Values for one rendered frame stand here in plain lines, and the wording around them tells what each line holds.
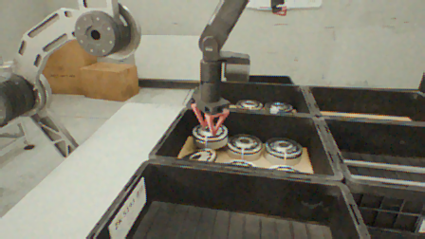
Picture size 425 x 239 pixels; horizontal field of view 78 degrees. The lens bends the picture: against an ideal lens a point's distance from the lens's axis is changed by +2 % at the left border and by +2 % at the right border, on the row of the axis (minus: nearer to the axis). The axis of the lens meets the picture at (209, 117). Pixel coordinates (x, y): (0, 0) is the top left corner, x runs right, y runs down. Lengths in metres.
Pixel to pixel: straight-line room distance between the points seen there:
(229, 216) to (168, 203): 0.14
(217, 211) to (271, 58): 3.31
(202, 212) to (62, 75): 3.67
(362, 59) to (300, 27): 0.95
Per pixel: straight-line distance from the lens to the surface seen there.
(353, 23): 3.95
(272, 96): 1.08
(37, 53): 1.22
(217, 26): 0.62
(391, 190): 0.59
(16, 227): 0.89
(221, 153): 0.76
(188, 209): 0.59
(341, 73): 4.06
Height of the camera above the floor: 1.24
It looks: 25 degrees down
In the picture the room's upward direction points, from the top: straight up
